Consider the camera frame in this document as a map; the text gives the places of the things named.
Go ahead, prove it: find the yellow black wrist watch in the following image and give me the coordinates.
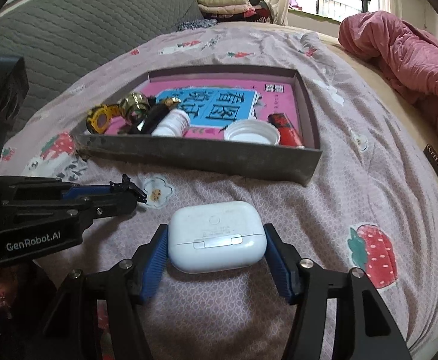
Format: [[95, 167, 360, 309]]
[[85, 104, 121, 134]]

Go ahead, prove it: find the black gold lighter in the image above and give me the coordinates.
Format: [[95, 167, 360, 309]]
[[128, 97, 181, 135]]

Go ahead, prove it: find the white earbuds case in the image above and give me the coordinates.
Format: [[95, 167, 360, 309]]
[[168, 201, 267, 274]]

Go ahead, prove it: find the gold metallic cap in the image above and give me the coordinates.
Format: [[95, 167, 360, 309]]
[[118, 92, 151, 125]]

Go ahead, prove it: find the white pill bottle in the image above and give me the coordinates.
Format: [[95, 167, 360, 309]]
[[151, 109, 190, 137]]

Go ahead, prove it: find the white plastic jar lid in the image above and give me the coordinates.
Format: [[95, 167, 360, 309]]
[[224, 119, 281, 146]]

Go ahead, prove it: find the red black marker pen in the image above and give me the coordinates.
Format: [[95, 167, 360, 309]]
[[268, 113, 304, 148]]

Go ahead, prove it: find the pink strawberry print sheet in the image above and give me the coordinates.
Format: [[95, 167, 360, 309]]
[[0, 27, 438, 359]]

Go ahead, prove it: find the pink blue children's book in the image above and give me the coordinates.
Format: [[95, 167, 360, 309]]
[[133, 78, 301, 140]]

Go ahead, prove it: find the grey quilted sofa cover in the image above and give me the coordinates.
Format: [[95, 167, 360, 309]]
[[0, 0, 202, 137]]

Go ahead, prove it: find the grey shallow cardboard box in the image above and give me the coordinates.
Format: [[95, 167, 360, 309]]
[[71, 64, 322, 186]]

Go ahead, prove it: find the blue patterned cloth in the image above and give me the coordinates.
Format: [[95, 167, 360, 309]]
[[177, 19, 217, 32]]

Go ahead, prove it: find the beige mattress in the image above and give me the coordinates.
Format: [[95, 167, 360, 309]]
[[217, 22, 438, 154]]

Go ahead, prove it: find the stack of folded clothes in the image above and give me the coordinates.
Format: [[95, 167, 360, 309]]
[[196, 0, 272, 23]]

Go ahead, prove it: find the red crumpled quilt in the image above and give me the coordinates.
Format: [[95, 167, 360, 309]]
[[338, 10, 438, 136]]

